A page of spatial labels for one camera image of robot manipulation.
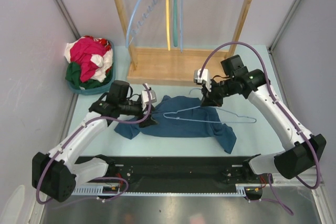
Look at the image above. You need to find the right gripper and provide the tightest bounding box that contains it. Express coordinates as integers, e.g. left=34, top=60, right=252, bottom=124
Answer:
left=200, top=78, right=235, bottom=108

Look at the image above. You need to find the blue t-shirt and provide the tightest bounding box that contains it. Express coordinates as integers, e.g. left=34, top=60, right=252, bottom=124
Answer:
left=114, top=95, right=237, bottom=154

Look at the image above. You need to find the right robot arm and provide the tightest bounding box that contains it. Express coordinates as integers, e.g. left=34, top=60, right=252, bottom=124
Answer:
left=194, top=55, right=326, bottom=183

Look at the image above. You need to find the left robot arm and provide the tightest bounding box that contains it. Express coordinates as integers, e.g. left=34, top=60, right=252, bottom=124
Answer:
left=32, top=80, right=156, bottom=205

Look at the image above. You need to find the light blue notched hanger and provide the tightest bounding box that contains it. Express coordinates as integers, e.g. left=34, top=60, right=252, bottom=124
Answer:
left=127, top=0, right=166, bottom=49

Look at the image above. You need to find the yellow hanger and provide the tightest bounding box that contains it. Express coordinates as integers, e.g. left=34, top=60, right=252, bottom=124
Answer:
left=165, top=0, right=171, bottom=51

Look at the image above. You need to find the teal hanger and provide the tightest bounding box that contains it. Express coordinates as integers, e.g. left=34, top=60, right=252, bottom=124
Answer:
left=173, top=0, right=179, bottom=47

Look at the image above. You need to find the wooden clothes rack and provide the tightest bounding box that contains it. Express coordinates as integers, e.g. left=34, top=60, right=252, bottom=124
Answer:
left=114, top=0, right=252, bottom=86

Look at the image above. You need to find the white garment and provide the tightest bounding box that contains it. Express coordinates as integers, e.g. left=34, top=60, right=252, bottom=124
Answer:
left=64, top=42, right=113, bottom=82

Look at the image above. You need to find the teal laundry basket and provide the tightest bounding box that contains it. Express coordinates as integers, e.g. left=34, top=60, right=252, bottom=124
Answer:
left=67, top=36, right=116, bottom=95

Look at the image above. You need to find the green garment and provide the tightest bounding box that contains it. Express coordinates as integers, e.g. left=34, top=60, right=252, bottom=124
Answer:
left=65, top=62, right=104, bottom=90

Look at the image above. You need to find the red patterned garment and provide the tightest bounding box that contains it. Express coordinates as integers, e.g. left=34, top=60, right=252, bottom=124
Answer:
left=93, top=38, right=111, bottom=51

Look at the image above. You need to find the pink garment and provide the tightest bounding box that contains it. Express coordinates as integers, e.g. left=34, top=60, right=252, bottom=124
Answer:
left=70, top=37, right=107, bottom=82

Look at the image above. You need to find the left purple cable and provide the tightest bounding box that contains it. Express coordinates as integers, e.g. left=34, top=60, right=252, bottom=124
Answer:
left=36, top=83, right=155, bottom=205

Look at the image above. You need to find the purple cable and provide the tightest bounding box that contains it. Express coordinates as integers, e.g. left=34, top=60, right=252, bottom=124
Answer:
left=198, top=41, right=322, bottom=190
left=36, top=83, right=155, bottom=205

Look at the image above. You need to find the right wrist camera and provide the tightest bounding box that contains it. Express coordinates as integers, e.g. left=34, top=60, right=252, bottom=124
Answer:
left=193, top=69, right=211, bottom=92

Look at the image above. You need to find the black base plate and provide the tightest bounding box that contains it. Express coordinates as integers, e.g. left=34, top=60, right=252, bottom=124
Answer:
left=105, top=156, right=267, bottom=193

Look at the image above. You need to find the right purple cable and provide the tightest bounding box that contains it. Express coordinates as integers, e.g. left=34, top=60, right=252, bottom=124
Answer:
left=198, top=41, right=322, bottom=190

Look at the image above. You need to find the white cable duct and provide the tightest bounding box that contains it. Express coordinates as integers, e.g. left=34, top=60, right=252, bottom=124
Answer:
left=71, top=183, right=263, bottom=198

